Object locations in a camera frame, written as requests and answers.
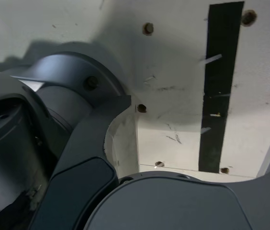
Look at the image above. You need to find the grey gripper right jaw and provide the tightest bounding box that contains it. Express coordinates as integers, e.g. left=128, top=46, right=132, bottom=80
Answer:
left=84, top=126, right=270, bottom=230

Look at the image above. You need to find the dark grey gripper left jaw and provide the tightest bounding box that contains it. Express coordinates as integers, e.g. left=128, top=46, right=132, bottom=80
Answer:
left=28, top=95, right=140, bottom=230

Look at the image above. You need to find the black tape strip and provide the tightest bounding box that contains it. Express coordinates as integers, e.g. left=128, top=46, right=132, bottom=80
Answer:
left=198, top=1, right=245, bottom=173

